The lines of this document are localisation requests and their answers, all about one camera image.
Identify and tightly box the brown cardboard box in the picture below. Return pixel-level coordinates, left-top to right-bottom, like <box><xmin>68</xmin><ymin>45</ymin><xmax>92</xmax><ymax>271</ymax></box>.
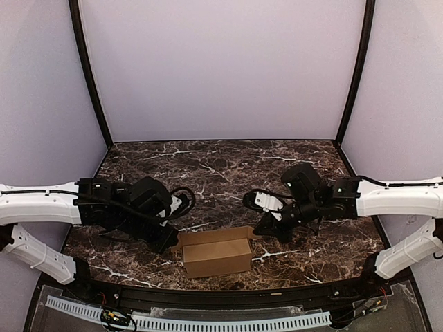
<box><xmin>170</xmin><ymin>226</ymin><xmax>258</xmax><ymax>278</ymax></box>

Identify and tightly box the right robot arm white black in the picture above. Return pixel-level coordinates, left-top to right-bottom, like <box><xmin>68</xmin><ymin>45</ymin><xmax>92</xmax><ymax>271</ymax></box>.
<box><xmin>243</xmin><ymin>163</ymin><xmax>442</xmax><ymax>284</ymax></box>

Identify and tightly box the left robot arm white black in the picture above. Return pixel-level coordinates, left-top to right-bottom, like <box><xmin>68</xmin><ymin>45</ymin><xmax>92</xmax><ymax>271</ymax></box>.
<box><xmin>1</xmin><ymin>177</ymin><xmax>189</xmax><ymax>285</ymax></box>

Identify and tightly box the small green circuit board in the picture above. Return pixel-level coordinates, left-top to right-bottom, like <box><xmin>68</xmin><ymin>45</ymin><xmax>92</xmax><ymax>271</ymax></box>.
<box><xmin>100</xmin><ymin>309</ymin><xmax>131</xmax><ymax>326</ymax></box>

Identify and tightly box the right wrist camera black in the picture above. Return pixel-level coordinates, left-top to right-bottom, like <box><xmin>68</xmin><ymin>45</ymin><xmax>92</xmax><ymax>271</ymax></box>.
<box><xmin>242</xmin><ymin>190</ymin><xmax>286</xmax><ymax>221</ymax></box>

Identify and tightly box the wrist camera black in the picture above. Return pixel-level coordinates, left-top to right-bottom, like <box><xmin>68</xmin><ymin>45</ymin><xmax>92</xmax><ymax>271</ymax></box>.
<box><xmin>158</xmin><ymin>187</ymin><xmax>196</xmax><ymax>221</ymax></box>
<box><xmin>242</xmin><ymin>190</ymin><xmax>286</xmax><ymax>221</ymax></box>

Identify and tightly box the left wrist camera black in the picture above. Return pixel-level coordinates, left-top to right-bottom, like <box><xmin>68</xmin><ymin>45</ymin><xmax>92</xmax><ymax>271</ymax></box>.
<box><xmin>158</xmin><ymin>187</ymin><xmax>196</xmax><ymax>221</ymax></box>

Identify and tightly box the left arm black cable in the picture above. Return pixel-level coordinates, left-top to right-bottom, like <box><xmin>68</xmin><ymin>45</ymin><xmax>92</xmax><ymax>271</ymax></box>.
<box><xmin>74</xmin><ymin>186</ymin><xmax>195</xmax><ymax>225</ymax></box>

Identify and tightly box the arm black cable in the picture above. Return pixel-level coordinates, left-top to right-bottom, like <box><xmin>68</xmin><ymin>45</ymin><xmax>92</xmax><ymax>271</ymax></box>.
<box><xmin>358</xmin><ymin>175</ymin><xmax>443</xmax><ymax>187</ymax></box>
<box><xmin>74</xmin><ymin>186</ymin><xmax>195</xmax><ymax>225</ymax></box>

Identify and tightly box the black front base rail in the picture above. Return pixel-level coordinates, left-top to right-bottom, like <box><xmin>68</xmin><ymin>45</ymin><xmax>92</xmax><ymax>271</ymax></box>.
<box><xmin>65</xmin><ymin>278</ymin><xmax>390</xmax><ymax>311</ymax></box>

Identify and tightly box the white slotted cable duct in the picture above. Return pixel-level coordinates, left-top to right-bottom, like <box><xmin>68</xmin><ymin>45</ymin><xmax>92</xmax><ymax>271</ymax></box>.
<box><xmin>45</xmin><ymin>295</ymin><xmax>332</xmax><ymax>331</ymax></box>

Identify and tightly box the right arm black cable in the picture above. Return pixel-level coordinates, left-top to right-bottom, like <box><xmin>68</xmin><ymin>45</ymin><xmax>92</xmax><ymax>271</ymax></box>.
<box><xmin>358</xmin><ymin>175</ymin><xmax>443</xmax><ymax>187</ymax></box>

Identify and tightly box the right black frame post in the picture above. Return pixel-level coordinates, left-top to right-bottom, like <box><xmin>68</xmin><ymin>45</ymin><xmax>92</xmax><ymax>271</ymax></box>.
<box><xmin>335</xmin><ymin>0</ymin><xmax>376</xmax><ymax>146</ymax></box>

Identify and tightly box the black frame post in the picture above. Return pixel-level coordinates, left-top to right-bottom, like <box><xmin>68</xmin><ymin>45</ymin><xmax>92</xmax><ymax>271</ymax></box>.
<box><xmin>335</xmin><ymin>0</ymin><xmax>376</xmax><ymax>146</ymax></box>
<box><xmin>68</xmin><ymin>0</ymin><xmax>114</xmax><ymax>149</ymax></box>

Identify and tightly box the left black frame post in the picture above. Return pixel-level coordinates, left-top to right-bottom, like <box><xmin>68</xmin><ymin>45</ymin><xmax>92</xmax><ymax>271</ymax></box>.
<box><xmin>68</xmin><ymin>0</ymin><xmax>114</xmax><ymax>149</ymax></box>

